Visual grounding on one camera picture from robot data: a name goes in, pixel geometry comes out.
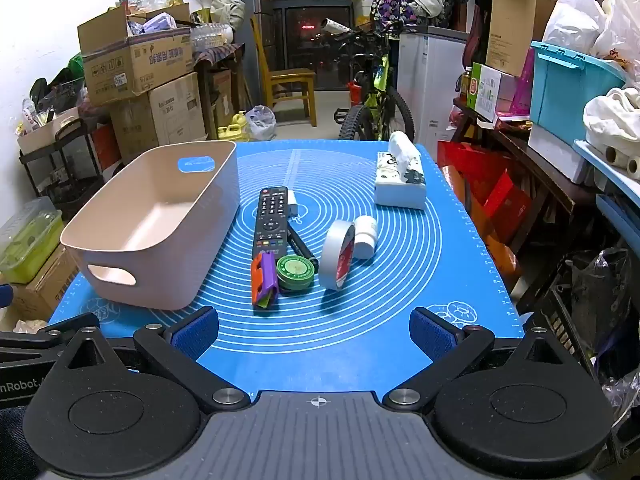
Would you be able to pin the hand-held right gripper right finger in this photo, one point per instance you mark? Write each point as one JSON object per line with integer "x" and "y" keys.
{"x": 432, "y": 332}

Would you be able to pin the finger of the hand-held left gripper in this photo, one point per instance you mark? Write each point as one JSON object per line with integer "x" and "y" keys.
{"x": 45, "y": 340}

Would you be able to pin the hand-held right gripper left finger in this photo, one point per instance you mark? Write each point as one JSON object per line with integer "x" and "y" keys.
{"x": 196, "y": 332}

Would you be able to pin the orange and purple folding toy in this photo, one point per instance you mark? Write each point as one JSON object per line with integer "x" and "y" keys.
{"x": 265, "y": 277}

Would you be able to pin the beige plastic bin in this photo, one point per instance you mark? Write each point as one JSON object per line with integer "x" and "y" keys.
{"x": 160, "y": 225}

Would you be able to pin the green round tin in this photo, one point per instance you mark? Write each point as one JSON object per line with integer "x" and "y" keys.
{"x": 295, "y": 272}

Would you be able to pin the white pill bottle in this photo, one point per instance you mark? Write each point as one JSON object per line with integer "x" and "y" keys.
{"x": 365, "y": 237}

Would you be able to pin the clear tape roll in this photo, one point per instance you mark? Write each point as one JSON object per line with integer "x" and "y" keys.
{"x": 334, "y": 255}

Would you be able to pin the black remote control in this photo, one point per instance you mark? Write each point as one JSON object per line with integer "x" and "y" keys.
{"x": 271, "y": 220}

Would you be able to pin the taped brown cardboard box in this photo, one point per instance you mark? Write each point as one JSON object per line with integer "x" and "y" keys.
{"x": 42, "y": 285}

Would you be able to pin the blue silicone mat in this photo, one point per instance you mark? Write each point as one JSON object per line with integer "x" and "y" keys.
{"x": 400, "y": 270}

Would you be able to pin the green lidded plastic container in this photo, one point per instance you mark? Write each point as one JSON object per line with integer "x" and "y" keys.
{"x": 27, "y": 242}

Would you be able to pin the black marker pen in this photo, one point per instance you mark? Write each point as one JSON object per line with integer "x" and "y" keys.
{"x": 300, "y": 247}

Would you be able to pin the red gift bag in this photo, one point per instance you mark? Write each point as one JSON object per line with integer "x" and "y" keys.
{"x": 480, "y": 185}

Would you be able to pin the white charger plug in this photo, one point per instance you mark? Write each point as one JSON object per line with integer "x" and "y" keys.
{"x": 293, "y": 205}

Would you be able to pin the floral tissue pack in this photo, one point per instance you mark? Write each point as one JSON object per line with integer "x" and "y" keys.
{"x": 400, "y": 175}

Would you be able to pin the black utility cart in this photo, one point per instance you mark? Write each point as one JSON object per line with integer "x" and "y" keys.
{"x": 65, "y": 165}

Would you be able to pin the dark wooden side table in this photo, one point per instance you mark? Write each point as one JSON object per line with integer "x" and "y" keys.
{"x": 540, "y": 180}

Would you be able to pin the yellow plastic jug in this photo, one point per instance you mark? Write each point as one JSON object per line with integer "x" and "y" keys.
{"x": 232, "y": 129}

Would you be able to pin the beige storage bin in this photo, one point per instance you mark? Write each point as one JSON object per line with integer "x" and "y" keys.
{"x": 45, "y": 132}

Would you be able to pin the white foam box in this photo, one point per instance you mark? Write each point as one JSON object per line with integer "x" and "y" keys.
{"x": 555, "y": 152}

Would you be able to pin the white plastic shopping bag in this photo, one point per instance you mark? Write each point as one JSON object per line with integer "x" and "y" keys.
{"x": 261, "y": 122}

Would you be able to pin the white refrigerator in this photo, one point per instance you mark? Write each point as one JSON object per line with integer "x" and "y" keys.
{"x": 432, "y": 85}

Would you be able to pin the dark wooden desk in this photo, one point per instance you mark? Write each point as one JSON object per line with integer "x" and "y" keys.
{"x": 215, "y": 85}

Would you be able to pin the green and white carton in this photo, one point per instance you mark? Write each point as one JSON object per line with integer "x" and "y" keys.
{"x": 487, "y": 90}

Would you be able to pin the green and black bicycle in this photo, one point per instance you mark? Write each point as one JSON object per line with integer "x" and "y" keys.
{"x": 372, "y": 90}

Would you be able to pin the pink gift box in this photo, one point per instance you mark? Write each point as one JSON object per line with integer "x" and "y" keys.
{"x": 522, "y": 85}

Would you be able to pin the open cardboard box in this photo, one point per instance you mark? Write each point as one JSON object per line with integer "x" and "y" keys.
{"x": 135, "y": 65}

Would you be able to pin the teal storage bin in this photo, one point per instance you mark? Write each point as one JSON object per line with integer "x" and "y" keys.
{"x": 570, "y": 90}

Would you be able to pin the white crumpled cloth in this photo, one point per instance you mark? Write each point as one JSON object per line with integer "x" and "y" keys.
{"x": 612, "y": 115}

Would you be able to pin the tall brown cardboard box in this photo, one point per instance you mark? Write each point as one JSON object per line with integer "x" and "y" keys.
{"x": 515, "y": 25}

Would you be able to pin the large white plastic bag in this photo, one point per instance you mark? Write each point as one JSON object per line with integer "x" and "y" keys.
{"x": 590, "y": 15}

